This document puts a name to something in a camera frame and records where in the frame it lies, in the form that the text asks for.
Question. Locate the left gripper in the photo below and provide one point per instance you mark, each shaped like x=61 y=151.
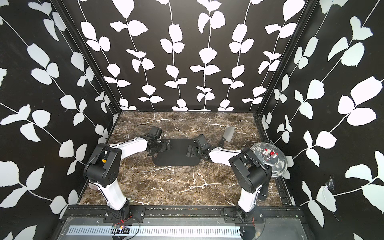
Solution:
x=165 y=147

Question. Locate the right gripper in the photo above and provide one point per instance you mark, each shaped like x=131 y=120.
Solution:
x=189 y=151

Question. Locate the black cutting board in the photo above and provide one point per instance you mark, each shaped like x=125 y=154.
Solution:
x=176 y=157

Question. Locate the cleaver knife black handle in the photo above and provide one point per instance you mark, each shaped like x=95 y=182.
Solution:
x=227 y=136

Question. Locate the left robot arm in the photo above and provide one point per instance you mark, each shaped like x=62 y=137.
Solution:
x=103 y=167

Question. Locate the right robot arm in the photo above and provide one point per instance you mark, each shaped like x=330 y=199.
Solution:
x=252 y=175

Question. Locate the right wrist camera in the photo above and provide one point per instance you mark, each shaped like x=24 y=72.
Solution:
x=200 y=141

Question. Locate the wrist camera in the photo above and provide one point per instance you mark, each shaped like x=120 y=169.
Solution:
x=200 y=141
x=155 y=133

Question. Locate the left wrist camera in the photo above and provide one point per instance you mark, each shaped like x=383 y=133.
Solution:
x=155 y=133

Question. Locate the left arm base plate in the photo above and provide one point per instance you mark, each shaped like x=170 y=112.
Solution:
x=127 y=215

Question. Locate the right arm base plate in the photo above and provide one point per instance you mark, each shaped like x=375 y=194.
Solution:
x=238 y=216

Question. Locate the white perforated rail strip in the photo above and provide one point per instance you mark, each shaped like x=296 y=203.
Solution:
x=156 y=231

